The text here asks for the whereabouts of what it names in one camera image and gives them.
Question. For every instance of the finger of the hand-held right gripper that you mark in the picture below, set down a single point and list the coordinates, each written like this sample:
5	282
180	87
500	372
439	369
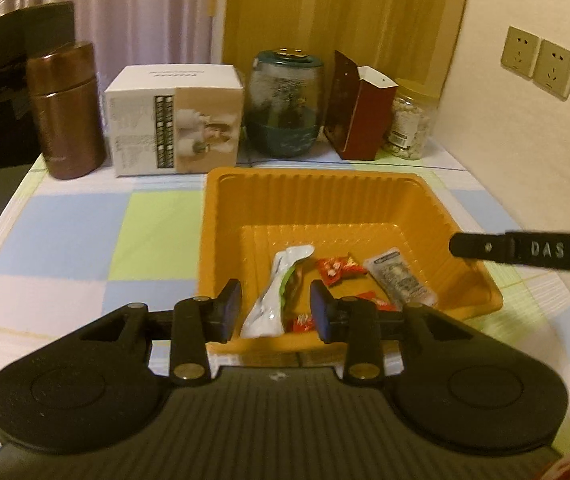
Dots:
480	247

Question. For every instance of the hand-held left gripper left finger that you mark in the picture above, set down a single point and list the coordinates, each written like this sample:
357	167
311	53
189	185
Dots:
234	310

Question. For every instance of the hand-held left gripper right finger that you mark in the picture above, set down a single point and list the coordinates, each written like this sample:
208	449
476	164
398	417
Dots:
317	309

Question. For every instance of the white and green snack packet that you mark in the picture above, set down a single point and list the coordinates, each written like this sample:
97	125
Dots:
265	315

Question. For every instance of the large red candy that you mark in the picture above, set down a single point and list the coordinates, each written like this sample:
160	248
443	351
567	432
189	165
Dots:
337	270

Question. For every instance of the grey printed snack packet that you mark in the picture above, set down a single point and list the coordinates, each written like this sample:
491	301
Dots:
397	277

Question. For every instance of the orange plastic tray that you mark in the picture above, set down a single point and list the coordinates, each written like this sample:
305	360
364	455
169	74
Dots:
225	220

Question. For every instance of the clear plastic jar of nuts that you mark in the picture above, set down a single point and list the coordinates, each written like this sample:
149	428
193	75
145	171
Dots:
410	125

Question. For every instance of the dark red open carton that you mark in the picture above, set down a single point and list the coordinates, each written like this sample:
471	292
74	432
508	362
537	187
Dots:
365	120

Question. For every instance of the glass jar with teal base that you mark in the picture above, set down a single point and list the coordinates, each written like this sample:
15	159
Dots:
282	110

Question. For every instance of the white cardboard box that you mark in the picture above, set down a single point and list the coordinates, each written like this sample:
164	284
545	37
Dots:
135	125

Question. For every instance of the brown metal thermos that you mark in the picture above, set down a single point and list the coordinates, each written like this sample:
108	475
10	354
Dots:
65	120

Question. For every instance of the yellow curtain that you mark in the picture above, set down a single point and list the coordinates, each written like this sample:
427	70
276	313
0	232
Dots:
340	10

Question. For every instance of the pink sheer curtain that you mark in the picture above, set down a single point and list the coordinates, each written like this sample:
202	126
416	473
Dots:
140	0

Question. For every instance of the beige wall socket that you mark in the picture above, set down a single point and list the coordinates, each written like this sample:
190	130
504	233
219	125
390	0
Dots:
520	52
555	70

